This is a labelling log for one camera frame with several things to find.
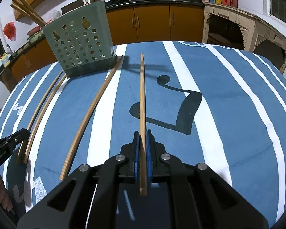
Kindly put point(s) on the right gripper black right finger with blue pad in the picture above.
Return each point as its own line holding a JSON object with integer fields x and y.
{"x": 198, "y": 196}

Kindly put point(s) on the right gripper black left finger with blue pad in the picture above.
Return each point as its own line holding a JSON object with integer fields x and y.
{"x": 88, "y": 197}

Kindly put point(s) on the lower wooden cabinets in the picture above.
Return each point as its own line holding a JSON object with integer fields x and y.
{"x": 127, "y": 25}

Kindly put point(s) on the yellow detergent bottle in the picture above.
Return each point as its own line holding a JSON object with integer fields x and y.
{"x": 5, "y": 60}

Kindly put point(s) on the white wooden side table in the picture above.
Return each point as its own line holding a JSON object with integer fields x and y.
{"x": 253, "y": 28}

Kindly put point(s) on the red bowl on counter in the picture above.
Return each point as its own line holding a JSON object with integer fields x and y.
{"x": 34, "y": 30}

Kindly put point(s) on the chopstick bundle left in holder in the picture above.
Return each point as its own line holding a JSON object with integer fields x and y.
{"x": 26, "y": 10}

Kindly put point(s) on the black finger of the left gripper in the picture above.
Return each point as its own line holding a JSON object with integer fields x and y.
{"x": 9, "y": 143}

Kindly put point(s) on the red plastic bag on wall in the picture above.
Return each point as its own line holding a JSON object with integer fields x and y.
{"x": 9, "y": 31}

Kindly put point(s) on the green perforated utensil holder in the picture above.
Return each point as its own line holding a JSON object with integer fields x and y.
{"x": 81, "y": 40}

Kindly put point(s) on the blue white striped tablecloth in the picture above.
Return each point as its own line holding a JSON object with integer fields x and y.
{"x": 205, "y": 103}

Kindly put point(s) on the dark cutting board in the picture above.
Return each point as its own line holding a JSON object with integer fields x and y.
{"x": 71, "y": 6}

